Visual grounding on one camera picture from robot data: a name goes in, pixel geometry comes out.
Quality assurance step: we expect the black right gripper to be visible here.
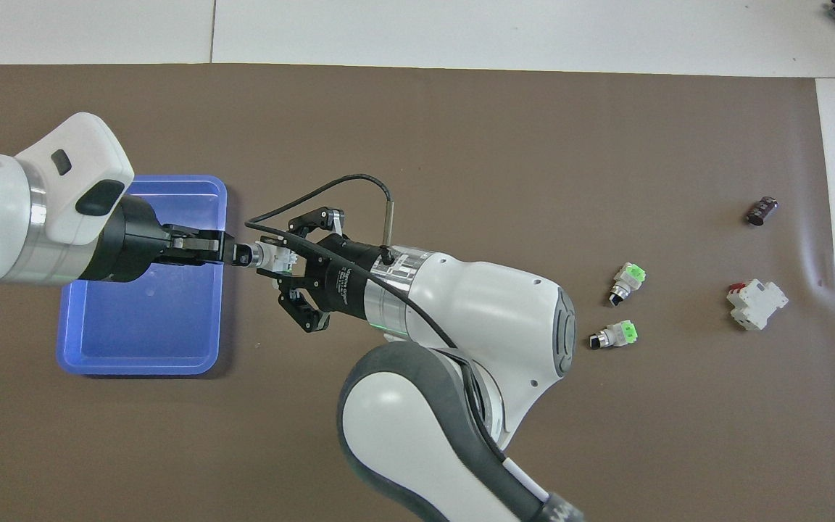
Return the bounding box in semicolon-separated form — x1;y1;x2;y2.
278;208;382;334

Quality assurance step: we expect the blue plastic tray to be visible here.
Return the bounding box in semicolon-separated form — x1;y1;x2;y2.
55;174;228;376

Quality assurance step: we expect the white red circuit breaker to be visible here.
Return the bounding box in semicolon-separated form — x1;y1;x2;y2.
726;279;789;331

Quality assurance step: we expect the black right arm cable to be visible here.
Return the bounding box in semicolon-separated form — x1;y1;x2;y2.
245;174;534;501

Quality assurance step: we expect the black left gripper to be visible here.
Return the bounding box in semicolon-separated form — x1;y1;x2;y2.
84;194;237;283

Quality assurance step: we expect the white orange selector switch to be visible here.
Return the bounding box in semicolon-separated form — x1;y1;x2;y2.
235;241;301;276

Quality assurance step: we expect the brown table mat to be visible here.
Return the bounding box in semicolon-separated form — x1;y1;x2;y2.
0;64;835;522

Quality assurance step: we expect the small dark terminal block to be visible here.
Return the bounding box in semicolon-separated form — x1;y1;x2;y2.
746;196;780;227

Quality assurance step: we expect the white green selector switch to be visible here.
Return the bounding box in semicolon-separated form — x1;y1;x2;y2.
609;262;647;307
589;320;639;351

